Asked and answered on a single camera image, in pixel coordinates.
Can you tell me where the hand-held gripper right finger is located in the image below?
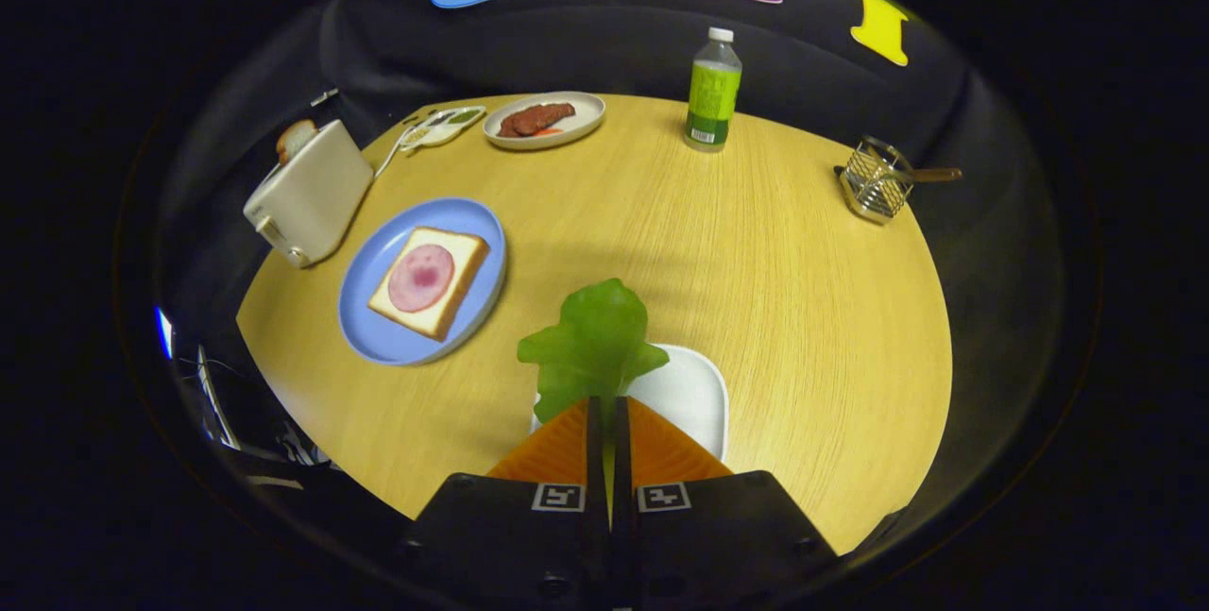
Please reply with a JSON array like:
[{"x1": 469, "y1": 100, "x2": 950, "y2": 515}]
[{"x1": 609, "y1": 396, "x2": 840, "y2": 611}]

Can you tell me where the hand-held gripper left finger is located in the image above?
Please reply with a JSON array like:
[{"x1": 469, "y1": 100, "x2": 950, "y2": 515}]
[{"x1": 401, "y1": 396, "x2": 615, "y2": 611}]

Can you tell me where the green lettuce leaf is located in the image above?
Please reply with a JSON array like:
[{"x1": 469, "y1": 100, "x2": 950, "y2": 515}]
[{"x1": 517, "y1": 278, "x2": 670, "y2": 423}]

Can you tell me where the round-topped white bread slice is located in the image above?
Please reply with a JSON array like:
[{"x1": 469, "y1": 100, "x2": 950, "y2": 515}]
[{"x1": 276, "y1": 119, "x2": 318, "y2": 166}]

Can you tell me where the white square plate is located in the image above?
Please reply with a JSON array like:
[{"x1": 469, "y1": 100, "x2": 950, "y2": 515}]
[{"x1": 529, "y1": 344, "x2": 730, "y2": 463}]

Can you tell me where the square bread slice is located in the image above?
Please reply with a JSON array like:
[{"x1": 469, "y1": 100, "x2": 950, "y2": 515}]
[{"x1": 367, "y1": 227, "x2": 490, "y2": 342}]

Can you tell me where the pink ham slice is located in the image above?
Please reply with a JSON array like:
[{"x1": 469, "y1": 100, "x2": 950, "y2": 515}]
[{"x1": 387, "y1": 244, "x2": 456, "y2": 314}]

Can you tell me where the blue round plate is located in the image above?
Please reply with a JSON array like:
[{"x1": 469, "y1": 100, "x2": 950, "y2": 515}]
[{"x1": 338, "y1": 197, "x2": 508, "y2": 366}]

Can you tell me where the cream oval plate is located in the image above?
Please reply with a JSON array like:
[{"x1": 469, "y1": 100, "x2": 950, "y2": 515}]
[{"x1": 483, "y1": 92, "x2": 606, "y2": 151}]

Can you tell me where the white divided condiment tray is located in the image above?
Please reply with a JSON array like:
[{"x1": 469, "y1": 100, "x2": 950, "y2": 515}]
[{"x1": 399, "y1": 105, "x2": 486, "y2": 153}]

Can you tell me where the green label water bottle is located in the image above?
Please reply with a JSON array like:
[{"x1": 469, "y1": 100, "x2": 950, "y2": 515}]
[{"x1": 684, "y1": 27, "x2": 743, "y2": 153}]

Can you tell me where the cream white toaster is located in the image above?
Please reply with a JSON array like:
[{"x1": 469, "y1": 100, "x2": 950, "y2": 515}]
[{"x1": 243, "y1": 119, "x2": 375, "y2": 269}]

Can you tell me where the white toaster cable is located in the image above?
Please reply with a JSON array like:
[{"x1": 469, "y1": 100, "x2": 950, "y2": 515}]
[{"x1": 373, "y1": 125, "x2": 417, "y2": 179}]

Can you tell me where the metal wire utensil holder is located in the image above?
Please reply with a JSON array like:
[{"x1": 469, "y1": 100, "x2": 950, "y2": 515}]
[{"x1": 837, "y1": 136, "x2": 914, "y2": 226}]

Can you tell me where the wooden handle utensil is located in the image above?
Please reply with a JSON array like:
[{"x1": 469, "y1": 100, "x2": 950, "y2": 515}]
[{"x1": 834, "y1": 165, "x2": 962, "y2": 185}]

